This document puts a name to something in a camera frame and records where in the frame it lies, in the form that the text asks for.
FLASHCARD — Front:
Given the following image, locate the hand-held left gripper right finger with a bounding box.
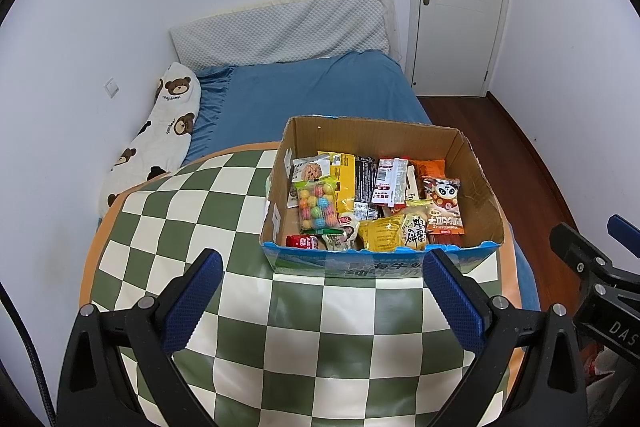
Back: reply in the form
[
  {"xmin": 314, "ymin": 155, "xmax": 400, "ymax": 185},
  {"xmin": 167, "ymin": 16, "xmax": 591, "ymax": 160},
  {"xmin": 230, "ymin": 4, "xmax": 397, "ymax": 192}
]
[{"xmin": 422, "ymin": 249, "xmax": 588, "ymax": 427}]

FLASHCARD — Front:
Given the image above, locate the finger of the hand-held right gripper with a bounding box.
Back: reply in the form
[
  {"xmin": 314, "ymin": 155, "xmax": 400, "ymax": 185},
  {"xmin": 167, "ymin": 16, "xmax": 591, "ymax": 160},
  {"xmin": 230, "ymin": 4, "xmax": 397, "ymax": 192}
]
[
  {"xmin": 549, "ymin": 223, "xmax": 618, "ymax": 280},
  {"xmin": 606, "ymin": 214, "xmax": 640, "ymax": 259}
]

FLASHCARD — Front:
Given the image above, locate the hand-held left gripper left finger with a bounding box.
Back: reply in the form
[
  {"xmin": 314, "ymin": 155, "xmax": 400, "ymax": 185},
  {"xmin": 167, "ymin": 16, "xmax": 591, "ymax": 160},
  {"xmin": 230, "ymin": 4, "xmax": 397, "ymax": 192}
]
[{"xmin": 56, "ymin": 248, "xmax": 224, "ymax": 427}]

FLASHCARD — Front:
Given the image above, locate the orange panda print snack packet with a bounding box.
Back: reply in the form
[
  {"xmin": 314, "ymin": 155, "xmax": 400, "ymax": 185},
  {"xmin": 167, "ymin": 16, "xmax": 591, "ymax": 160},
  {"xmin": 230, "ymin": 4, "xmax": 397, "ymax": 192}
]
[{"xmin": 421, "ymin": 176, "xmax": 465, "ymax": 245}]

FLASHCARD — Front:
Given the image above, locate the red triangular chocolate ball packet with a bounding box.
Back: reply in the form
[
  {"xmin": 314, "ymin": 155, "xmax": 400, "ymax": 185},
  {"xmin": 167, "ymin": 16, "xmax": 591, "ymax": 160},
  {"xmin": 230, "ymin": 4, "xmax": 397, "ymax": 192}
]
[{"xmin": 285, "ymin": 234, "xmax": 321, "ymax": 250}]

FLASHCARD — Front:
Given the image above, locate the small clear snack packet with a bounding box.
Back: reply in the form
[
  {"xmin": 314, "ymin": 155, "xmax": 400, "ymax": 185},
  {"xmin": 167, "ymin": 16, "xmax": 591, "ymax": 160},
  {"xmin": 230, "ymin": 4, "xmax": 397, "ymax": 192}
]
[{"xmin": 337, "ymin": 214, "xmax": 361, "ymax": 252}]

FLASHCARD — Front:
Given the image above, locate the red and white snack packet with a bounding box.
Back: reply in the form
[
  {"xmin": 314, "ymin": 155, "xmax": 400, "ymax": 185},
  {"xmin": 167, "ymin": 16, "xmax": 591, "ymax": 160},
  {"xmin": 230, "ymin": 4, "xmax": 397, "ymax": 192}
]
[{"xmin": 374, "ymin": 157, "xmax": 411, "ymax": 206}]

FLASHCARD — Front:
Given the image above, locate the bag of colourful gumballs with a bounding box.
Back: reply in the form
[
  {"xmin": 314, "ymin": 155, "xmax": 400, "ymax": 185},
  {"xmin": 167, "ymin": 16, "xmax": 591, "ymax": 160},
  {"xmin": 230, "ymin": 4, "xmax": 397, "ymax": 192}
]
[{"xmin": 294, "ymin": 174, "xmax": 343, "ymax": 235}]

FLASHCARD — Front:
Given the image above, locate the printed cardboard box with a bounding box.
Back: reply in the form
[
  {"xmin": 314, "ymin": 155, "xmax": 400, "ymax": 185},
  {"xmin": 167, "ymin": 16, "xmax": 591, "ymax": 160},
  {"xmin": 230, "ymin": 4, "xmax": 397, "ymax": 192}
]
[{"xmin": 259, "ymin": 115, "xmax": 506, "ymax": 278}]

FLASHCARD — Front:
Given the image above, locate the white plastic bag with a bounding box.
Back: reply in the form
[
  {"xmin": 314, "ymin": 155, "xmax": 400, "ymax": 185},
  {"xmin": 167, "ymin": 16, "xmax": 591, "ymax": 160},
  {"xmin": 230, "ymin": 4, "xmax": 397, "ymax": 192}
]
[{"xmin": 582, "ymin": 342, "xmax": 640, "ymax": 427}]

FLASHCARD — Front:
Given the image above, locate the beige snack packet black lettering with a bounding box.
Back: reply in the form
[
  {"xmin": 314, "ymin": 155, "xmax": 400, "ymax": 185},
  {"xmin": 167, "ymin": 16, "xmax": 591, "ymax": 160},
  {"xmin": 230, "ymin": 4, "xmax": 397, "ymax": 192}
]
[{"xmin": 401, "ymin": 206, "xmax": 434, "ymax": 253}]

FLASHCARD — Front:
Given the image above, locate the green checkered table mat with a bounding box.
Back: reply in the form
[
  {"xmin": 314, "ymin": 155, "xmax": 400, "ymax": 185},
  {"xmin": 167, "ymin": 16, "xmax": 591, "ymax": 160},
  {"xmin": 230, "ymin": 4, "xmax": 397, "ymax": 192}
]
[{"xmin": 79, "ymin": 142, "xmax": 523, "ymax": 427}]

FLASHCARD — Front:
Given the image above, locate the plain orange snack packet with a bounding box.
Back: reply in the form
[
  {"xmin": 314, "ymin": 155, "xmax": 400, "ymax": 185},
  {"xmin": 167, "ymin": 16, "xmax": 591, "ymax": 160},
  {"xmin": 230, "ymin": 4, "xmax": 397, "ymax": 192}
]
[{"xmin": 411, "ymin": 158, "xmax": 447, "ymax": 182}]

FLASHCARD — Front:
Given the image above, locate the yellow and black snack packet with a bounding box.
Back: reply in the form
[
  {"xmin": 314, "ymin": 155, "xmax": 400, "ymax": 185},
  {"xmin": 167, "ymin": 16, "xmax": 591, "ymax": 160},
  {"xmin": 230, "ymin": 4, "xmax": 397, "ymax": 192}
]
[{"xmin": 316, "ymin": 151, "xmax": 357, "ymax": 214}]

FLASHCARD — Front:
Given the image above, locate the cookie print snack packet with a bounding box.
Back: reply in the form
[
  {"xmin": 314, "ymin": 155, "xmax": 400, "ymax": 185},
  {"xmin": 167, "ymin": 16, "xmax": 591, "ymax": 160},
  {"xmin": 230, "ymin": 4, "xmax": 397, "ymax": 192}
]
[{"xmin": 291, "ymin": 157, "xmax": 332, "ymax": 184}]

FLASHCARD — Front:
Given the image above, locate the bear print pillow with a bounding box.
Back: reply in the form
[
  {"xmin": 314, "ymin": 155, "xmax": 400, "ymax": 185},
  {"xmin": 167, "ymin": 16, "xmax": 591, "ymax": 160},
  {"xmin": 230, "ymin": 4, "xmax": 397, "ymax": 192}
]
[{"xmin": 97, "ymin": 62, "xmax": 202, "ymax": 215}]

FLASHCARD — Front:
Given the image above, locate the bed with blue sheet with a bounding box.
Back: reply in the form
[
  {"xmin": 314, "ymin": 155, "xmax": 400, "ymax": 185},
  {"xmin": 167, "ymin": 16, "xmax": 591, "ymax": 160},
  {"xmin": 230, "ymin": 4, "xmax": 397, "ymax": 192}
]
[{"xmin": 97, "ymin": 50, "xmax": 542, "ymax": 313}]

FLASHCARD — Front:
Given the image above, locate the white door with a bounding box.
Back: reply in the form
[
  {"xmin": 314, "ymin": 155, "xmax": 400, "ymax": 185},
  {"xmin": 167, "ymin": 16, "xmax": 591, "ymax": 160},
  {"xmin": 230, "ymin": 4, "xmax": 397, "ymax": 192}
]
[{"xmin": 410, "ymin": 0, "xmax": 516, "ymax": 98}]

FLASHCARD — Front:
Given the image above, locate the grey quilted headboard cushion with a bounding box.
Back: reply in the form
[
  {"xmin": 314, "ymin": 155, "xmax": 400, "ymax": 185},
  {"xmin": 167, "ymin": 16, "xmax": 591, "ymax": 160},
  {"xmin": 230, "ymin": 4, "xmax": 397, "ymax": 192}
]
[{"xmin": 169, "ymin": 0, "xmax": 401, "ymax": 72}]

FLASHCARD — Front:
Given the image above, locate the black cable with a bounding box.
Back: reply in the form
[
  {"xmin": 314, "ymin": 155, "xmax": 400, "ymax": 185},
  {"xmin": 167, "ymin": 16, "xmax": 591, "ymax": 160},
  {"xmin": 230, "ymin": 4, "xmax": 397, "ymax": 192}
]
[{"xmin": 0, "ymin": 282, "xmax": 56, "ymax": 427}]

